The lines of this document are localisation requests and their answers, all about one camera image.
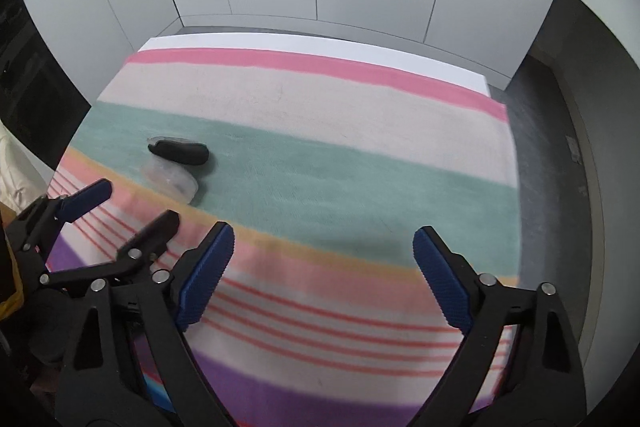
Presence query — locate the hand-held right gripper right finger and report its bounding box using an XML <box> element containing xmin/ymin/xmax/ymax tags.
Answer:
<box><xmin>405</xmin><ymin>226</ymin><xmax>588</xmax><ymax>427</ymax></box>

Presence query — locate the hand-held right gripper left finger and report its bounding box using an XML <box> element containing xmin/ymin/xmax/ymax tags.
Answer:
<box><xmin>54</xmin><ymin>221</ymin><xmax>236</xmax><ymax>427</ymax></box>

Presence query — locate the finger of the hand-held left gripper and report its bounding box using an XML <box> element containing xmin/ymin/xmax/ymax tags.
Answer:
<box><xmin>5</xmin><ymin>178</ymin><xmax>113</xmax><ymax>254</ymax></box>
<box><xmin>40</xmin><ymin>209</ymin><xmax>181</xmax><ymax>289</ymax></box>

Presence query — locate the clear plastic container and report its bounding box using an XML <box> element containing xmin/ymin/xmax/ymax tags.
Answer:
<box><xmin>140</xmin><ymin>158</ymin><xmax>201</xmax><ymax>202</ymax></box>

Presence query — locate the cream padded armchair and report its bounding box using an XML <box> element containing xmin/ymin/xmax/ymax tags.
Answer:
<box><xmin>0</xmin><ymin>121</ymin><xmax>49</xmax><ymax>214</ymax></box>

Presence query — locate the black oval case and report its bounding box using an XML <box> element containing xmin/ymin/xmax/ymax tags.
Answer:
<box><xmin>147</xmin><ymin>137</ymin><xmax>211</xmax><ymax>166</ymax></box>

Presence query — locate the black glass cabinet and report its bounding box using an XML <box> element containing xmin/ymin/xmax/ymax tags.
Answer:
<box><xmin>0</xmin><ymin>0</ymin><xmax>92</xmax><ymax>170</ymax></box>

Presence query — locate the striped colourful cloth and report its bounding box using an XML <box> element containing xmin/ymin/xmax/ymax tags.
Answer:
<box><xmin>47</xmin><ymin>48</ymin><xmax>521</xmax><ymax>427</ymax></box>

